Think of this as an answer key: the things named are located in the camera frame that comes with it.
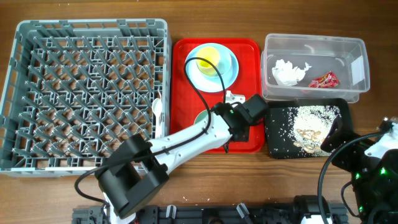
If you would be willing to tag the grey dishwasher rack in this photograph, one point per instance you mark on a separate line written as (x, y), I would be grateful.
(76, 89)

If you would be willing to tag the red snack wrapper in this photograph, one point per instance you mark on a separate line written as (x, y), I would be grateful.
(328, 80)

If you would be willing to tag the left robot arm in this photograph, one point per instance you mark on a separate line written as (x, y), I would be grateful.
(138, 169)

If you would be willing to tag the spilled rice and shells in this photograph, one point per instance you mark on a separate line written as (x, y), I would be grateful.
(298, 132)

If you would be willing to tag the red plastic tray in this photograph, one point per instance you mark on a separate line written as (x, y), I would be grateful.
(185, 105)

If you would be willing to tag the yellow plastic cup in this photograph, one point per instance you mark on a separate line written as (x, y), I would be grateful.
(211, 56)

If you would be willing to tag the clear plastic bin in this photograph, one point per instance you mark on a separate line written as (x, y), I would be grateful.
(316, 55)

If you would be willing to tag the light blue plate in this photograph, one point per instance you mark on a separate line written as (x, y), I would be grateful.
(211, 84)

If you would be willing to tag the white tissue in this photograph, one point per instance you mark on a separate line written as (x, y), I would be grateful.
(287, 75)

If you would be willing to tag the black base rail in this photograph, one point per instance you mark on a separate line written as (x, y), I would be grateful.
(276, 213)

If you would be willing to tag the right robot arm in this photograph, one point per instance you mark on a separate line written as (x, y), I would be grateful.
(371, 160)

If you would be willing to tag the black tray bin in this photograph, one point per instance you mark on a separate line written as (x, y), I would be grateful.
(341, 103)

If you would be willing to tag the white plastic spoon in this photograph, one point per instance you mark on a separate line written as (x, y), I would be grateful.
(157, 110)

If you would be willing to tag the green bowl with rice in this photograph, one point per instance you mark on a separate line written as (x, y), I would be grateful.
(201, 116)

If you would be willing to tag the light blue bowl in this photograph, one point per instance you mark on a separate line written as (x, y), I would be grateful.
(224, 64)

